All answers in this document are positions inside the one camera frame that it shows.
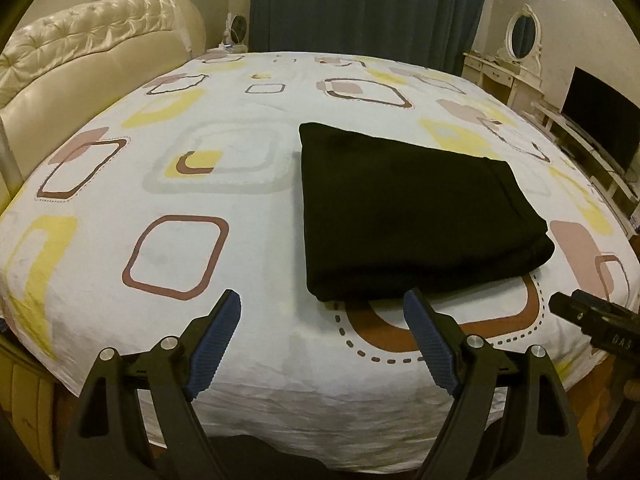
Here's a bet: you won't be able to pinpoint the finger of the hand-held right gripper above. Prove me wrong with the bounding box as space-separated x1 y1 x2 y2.
572 289 640 323
548 294 623 342

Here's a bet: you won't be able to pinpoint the dark teal curtain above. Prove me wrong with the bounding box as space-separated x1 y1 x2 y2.
249 0 496 78

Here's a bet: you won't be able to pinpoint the black flat television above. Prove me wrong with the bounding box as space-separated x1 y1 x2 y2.
560 66 640 177

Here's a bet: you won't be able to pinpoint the cream tufted bed headboard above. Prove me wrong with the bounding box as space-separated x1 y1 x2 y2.
0 0 207 196

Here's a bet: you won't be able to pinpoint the bed with patterned sheet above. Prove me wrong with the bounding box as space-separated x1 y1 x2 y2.
0 50 633 461

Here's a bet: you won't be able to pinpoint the black pants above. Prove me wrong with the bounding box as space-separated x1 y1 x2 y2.
298 121 557 303

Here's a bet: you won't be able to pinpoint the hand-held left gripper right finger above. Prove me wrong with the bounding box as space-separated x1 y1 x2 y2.
402 287 586 480

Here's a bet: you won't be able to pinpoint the white television stand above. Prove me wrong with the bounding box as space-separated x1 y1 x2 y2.
530 100 640 223

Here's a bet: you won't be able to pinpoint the small white desk fan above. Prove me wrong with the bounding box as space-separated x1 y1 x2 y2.
222 12 249 53

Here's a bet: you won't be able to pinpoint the white dressing table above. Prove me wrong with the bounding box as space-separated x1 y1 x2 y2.
462 50 546 111

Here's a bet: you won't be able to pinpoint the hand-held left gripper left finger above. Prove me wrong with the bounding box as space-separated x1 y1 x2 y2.
60 289 243 480

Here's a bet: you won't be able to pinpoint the white oval vanity mirror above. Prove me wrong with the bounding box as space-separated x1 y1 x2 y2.
497 2 545 73

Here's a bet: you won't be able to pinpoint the cream padded bed base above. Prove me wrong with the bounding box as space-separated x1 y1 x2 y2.
0 330 68 461

